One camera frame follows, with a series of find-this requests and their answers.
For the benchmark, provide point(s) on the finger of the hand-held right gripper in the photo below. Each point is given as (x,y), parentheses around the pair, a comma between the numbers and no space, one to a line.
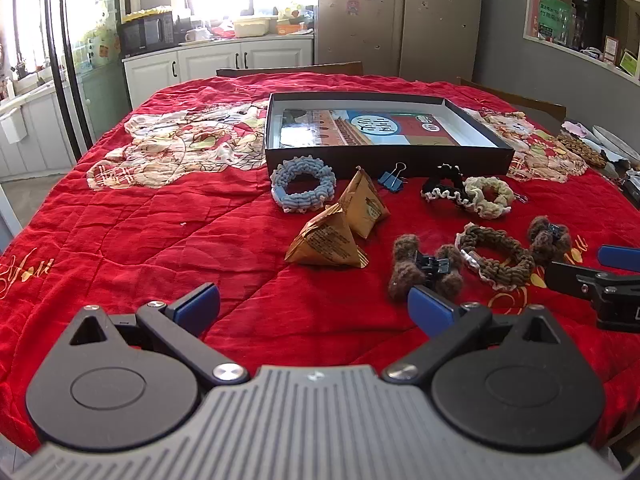
(620,257)
(567,276)

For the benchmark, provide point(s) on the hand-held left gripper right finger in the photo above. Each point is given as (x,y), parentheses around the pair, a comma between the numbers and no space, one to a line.
(429,310)

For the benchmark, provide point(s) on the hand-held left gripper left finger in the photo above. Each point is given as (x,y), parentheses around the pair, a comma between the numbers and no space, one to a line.
(200,304)

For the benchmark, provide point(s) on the brown fuzzy hair claw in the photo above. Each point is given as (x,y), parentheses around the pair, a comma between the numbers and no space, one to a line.
(547,240)
(430,270)

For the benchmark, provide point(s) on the brown knitted scrunchie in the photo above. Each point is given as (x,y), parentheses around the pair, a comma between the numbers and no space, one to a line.
(500,260)

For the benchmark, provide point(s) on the cream knitted scrunchie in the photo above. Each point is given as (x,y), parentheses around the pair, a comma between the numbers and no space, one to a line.
(487,195)

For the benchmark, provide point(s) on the brown pyramid paper packet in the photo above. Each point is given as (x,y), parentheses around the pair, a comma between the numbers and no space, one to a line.
(325,242)
(365,205)

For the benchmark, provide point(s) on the shallow black cardboard box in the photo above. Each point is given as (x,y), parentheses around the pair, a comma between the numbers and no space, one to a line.
(380,152)

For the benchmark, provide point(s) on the red printed blanket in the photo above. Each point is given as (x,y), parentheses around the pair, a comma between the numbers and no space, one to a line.
(150,240)

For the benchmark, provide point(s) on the brown beaded mat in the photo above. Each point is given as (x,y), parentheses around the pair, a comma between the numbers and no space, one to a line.
(582,150)

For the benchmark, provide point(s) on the white plate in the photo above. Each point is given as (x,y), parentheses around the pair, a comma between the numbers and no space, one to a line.
(617,141)

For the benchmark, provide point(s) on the black white ruffled scrunchie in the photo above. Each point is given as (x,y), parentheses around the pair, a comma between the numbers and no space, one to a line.
(442,191)

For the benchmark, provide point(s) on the blue binder clip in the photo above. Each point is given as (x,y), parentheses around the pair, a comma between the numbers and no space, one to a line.
(391,180)

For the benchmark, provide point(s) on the pink crumpled wrapper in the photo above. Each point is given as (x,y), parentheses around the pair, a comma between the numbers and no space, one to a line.
(576,128)

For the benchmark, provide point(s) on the blue knitted scrunchie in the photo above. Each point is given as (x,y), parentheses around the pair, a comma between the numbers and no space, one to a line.
(305,200)

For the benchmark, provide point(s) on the white kitchen cabinet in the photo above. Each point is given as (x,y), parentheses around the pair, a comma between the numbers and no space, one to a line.
(210,62)

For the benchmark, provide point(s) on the green printed box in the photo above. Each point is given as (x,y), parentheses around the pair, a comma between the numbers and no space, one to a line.
(554,17)

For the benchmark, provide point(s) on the white hanging bin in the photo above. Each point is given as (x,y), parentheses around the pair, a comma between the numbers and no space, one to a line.
(12,125)

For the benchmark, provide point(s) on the white mug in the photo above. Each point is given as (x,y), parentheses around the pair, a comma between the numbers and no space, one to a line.
(196,35)

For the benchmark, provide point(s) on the black microwave oven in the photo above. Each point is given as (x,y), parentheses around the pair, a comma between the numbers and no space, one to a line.
(147,35)

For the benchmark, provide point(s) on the white plastic container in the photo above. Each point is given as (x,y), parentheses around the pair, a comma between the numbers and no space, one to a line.
(255,26)

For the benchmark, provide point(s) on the orange box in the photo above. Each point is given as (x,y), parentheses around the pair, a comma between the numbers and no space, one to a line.
(290,29)

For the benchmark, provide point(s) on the yellow fringed cloth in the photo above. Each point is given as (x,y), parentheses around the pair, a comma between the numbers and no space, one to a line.
(147,12)

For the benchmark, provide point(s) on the grey refrigerator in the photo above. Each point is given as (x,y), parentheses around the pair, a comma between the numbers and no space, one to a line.
(400,15)

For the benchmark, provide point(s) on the white wall shelf niche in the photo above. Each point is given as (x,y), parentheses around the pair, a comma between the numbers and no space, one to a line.
(580,10)

